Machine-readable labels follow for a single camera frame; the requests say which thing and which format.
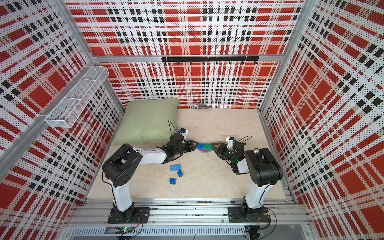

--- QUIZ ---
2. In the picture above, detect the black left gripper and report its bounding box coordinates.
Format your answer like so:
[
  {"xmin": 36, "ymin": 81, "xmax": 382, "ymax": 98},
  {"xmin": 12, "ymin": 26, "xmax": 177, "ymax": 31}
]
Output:
[{"xmin": 174, "ymin": 139, "xmax": 199, "ymax": 155}]

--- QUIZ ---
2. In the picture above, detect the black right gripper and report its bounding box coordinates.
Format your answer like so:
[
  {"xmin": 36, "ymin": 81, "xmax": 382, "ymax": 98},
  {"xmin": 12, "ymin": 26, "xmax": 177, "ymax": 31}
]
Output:
[{"xmin": 211, "ymin": 142, "xmax": 236, "ymax": 163}]

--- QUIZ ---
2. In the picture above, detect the green lego brick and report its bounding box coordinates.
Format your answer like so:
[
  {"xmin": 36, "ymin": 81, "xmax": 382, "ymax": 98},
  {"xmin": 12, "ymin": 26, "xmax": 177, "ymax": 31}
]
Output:
[{"xmin": 203, "ymin": 144, "xmax": 213, "ymax": 152}]

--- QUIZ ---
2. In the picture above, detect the light blue lego brick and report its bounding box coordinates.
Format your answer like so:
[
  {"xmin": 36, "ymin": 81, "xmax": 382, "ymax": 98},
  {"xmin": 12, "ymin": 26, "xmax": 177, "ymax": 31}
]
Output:
[{"xmin": 170, "ymin": 164, "xmax": 181, "ymax": 172}]

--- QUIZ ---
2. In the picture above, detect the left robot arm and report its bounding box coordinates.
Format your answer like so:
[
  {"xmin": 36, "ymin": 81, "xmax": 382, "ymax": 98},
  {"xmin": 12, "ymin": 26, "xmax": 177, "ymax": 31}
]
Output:
[{"xmin": 102, "ymin": 133, "xmax": 199, "ymax": 212}]

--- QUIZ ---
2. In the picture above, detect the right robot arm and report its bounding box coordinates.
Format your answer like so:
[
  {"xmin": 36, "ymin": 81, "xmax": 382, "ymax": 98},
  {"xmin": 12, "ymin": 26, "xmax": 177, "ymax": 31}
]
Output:
[{"xmin": 211, "ymin": 142, "xmax": 283, "ymax": 212}]

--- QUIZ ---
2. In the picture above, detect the blue tiny lego brick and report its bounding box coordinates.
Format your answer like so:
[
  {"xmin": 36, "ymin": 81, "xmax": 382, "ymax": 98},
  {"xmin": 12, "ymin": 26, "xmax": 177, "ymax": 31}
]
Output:
[{"xmin": 177, "ymin": 170, "xmax": 183, "ymax": 178}]

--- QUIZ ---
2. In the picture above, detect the flag print rolled pouch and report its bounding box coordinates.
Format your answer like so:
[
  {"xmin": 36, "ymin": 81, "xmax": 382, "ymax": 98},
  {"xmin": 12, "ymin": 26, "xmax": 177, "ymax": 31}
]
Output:
[{"xmin": 194, "ymin": 104, "xmax": 213, "ymax": 109}]

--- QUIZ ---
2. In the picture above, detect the green cushion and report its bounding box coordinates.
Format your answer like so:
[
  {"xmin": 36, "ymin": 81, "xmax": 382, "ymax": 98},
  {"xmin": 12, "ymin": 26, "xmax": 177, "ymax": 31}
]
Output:
[{"xmin": 111, "ymin": 98, "xmax": 179, "ymax": 146}]

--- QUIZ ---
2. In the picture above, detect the green circuit board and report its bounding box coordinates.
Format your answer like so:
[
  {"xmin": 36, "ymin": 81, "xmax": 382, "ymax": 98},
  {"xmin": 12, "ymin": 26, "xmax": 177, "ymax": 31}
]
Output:
[{"xmin": 115, "ymin": 227, "xmax": 133, "ymax": 235}]

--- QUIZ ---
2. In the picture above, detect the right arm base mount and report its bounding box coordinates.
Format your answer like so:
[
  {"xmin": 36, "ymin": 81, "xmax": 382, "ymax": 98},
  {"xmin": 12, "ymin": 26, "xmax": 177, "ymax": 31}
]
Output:
[{"xmin": 228, "ymin": 205, "xmax": 270, "ymax": 224}]

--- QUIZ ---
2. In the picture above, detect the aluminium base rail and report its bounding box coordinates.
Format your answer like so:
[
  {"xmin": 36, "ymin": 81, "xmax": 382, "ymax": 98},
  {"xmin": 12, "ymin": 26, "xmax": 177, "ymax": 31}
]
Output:
[{"xmin": 60, "ymin": 199, "xmax": 314, "ymax": 240}]

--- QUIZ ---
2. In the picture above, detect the black hook rail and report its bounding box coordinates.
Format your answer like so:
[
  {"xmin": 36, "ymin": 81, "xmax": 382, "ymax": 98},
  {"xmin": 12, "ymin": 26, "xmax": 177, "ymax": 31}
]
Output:
[{"xmin": 161, "ymin": 56, "xmax": 260, "ymax": 64}]

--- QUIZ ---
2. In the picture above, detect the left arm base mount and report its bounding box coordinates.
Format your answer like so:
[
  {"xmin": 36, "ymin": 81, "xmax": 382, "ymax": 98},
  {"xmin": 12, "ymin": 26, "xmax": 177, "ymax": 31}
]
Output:
[{"xmin": 107, "ymin": 204, "xmax": 151, "ymax": 224}]

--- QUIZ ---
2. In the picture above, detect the white wire basket shelf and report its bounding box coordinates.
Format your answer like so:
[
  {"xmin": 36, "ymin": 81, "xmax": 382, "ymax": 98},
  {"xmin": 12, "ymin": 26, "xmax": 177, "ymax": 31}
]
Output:
[{"xmin": 45, "ymin": 66, "xmax": 109, "ymax": 129}]

